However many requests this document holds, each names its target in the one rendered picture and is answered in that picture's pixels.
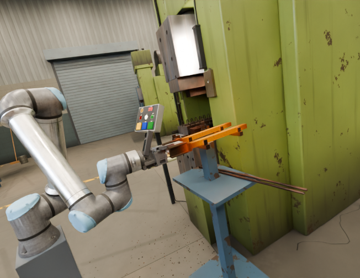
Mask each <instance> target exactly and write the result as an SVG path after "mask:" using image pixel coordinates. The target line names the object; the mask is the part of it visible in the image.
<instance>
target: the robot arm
mask: <svg viewBox="0 0 360 278"><path fill-rule="evenodd" d="M66 108H67V105H66V101H65V98H64V96H63V95H62V93H61V92H60V91H59V90H58V89H56V88H47V87H44V88H33V89H17V90H14V91H11V92H10V93H8V94H6V95H5V96H4V97H3V98H2V99H1V100H0V123H1V124H2V125H3V126H4V127H7V128H11V129H12V131H13V132H14V134H15V135H16V136H17V138H18V139H19V141H20V142H21V143H22V145H23V146H24V147H25V149H26V150H27V151H28V153H29V154H30V155H31V157H32V159H33V160H34V161H35V163H36V164H37V165H38V167H39V168H40V169H41V171H42V172H43V173H44V175H45V176H46V177H47V182H48V184H47V185H46V186H45V193H43V194H41V195H39V194H30V195H27V196H25V197H23V198H21V199H19V200H17V201H15V202H14V203H12V204H11V205H10V206H9V207H8V208H7V209H6V215H7V219H8V221H9V223H10V225H11V226H12V228H13V231H14V233H15V235H16V237H17V239H18V241H19V244H18V254H19V256H20V257H21V258H29V257H33V256H35V255H38V254H40V253H41V252H43V251H45V250H47V249H48V248H49V247H51V246H52V245H53V244H54V243H55V242H56V241H57V240H58V239H59V237H60V231H59V229H57V228H56V227H55V226H54V225H53V224H51V222H50V219H51V218H53V217H54V216H56V215H58V214H59V213H61V212H62V211H64V210H66V209H69V210H70V213H69V214H68V218H69V220H70V222H71V223H72V225H73V226H74V228H75V229H76V230H78V231H79V232H82V233H86V232H88V231H90V230H91V229H92V228H94V227H96V225H97V224H99V223H100V222H102V221H103V220H104V219H105V218H107V217H108V216H109V215H111V214H112V213H114V212H121V211H124V210H125V209H127V208H128V207H129V206H130V205H131V204H132V202H133V197H132V193H131V191H130V187H129V183H128V179H127V177H126V175H128V174H131V173H133V172H136V171H138V170H141V169H142V170H146V169H147V168H151V167H156V166H157V167H158V166H159V165H163V164H165V163H168V159H167V158H168V157H167V154H166V153H165V152H167V153H168V154H169V155H170V153H169V150H168V149H167V147H170V146H173V145H176V144H179V143H182V141H177V142H174V143H170V144H167V145H164V146H163V145H160V146H155V147H152V148H151V142H152V138H153V131H150V130H148V131H146V133H145V140H144V145H143V149H142V153H141V152H140V151H136V150H133V151H130V152H126V153H123V154H120V155H117V156H114V157H110V158H106V159H104V160H101V161H99V162H98V163H97V169H98V174H99V179H100V183H101V184H105V188H106V191H104V192H103V193H101V194H99V195H97V196H94V194H93V193H92V192H91V191H90V190H89V189H88V188H87V186H86V185H85V184H84V182H83V181H82V180H81V178H80V177H79V176H78V175H77V173H76V172H75V171H74V169H73V168H72V167H71V166H70V164H69V163H68V159H67V151H66V143H65V135H64V130H63V122H62V111H64V110H66ZM164 149H165V150H164ZM144 158H145V160H144Z"/></svg>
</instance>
